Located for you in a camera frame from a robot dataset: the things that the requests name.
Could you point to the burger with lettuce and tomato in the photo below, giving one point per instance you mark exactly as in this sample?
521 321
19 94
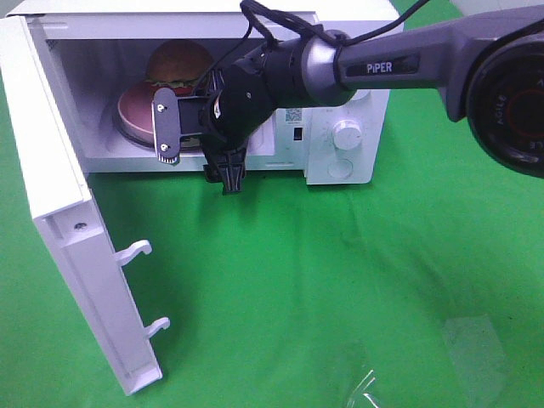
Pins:
178 64

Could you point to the pink round plate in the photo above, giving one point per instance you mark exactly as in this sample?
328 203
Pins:
134 108

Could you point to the white microwave oven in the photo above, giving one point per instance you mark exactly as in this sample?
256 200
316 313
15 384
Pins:
66 64

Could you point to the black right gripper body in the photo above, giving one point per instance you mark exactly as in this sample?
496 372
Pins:
225 120

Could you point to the round door release button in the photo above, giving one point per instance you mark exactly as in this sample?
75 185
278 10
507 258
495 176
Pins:
340 169

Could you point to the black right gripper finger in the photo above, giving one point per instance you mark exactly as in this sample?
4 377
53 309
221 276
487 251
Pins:
226 167

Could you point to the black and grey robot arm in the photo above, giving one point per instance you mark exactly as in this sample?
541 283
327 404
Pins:
487 67

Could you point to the white microwave knob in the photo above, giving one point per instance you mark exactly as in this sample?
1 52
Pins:
347 135

